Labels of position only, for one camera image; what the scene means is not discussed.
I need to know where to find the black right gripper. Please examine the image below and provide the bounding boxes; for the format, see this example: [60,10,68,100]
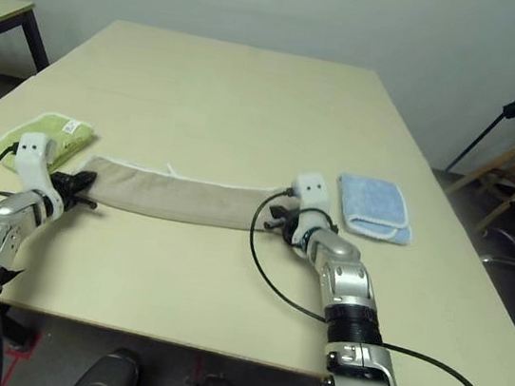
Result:
[261,203,307,249]

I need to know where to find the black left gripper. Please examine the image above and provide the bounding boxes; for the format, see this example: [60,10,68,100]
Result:
[47,165,102,213]

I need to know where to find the beige towel with white trim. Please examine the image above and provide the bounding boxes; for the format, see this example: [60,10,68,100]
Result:
[77,149,296,238]

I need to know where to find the green folded towel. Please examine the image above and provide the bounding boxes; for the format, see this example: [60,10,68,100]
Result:
[0,105,99,184]

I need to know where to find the blue folded towel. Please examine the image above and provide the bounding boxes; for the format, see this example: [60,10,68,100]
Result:
[329,170,420,248]

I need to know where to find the beige side table black legs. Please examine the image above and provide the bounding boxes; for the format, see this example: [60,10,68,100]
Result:
[0,0,58,78]

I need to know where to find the black table foot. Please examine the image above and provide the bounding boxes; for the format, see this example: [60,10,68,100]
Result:
[0,310,30,347]

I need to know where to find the black robot left foot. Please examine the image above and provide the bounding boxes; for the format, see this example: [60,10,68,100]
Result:
[67,342,143,386]

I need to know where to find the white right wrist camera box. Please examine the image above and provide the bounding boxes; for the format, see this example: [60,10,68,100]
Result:
[283,168,337,252]

